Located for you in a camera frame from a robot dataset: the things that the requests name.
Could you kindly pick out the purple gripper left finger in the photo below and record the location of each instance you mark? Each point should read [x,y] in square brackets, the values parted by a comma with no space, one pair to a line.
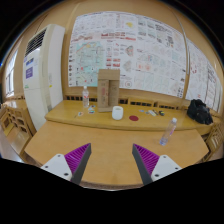
[70,166]

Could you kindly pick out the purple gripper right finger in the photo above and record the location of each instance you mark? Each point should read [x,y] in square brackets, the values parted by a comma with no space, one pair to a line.
[151,166]

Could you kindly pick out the clear plastic water bottle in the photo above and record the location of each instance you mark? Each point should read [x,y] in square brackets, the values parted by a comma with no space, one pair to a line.
[168,132]

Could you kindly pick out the red label water bottle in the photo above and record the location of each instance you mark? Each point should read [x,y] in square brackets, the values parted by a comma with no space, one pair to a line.
[85,97]

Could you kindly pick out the red round coaster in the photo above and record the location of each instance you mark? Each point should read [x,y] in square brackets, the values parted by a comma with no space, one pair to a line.
[133,118]

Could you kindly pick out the small sticker card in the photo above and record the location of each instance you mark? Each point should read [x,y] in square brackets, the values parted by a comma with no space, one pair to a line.
[79,114]

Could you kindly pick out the small white flat item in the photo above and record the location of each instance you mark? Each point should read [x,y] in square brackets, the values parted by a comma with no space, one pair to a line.
[152,113]

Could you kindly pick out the small dark item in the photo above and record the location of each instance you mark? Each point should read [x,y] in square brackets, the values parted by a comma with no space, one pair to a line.
[161,113]

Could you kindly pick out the small blue round item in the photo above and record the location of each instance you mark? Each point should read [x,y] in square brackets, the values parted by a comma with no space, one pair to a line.
[91,110]

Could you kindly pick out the white ceramic cup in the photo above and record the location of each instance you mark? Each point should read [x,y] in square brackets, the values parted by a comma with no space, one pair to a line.
[117,113]

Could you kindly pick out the wooden chair right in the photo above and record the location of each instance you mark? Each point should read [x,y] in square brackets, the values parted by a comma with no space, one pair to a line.
[214,140]

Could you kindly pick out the wooden chair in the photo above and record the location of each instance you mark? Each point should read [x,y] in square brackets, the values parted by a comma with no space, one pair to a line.
[214,140]
[17,125]

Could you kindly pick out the wooden chair left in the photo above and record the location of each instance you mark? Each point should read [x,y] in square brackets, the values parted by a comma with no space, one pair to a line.
[17,125]

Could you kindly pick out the black bag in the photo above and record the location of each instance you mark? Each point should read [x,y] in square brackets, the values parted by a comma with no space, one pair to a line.
[198,111]

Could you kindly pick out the brown cardboard box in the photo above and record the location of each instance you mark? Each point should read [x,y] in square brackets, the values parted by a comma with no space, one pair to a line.
[108,89]

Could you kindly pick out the white standing air conditioner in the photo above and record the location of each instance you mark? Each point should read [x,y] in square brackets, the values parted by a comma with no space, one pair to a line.
[42,73]

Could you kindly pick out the right wall poster sheet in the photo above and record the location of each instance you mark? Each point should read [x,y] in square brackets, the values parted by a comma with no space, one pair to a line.
[204,83]

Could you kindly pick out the large wall poster sheet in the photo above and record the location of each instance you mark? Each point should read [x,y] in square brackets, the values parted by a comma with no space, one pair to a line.
[150,55]

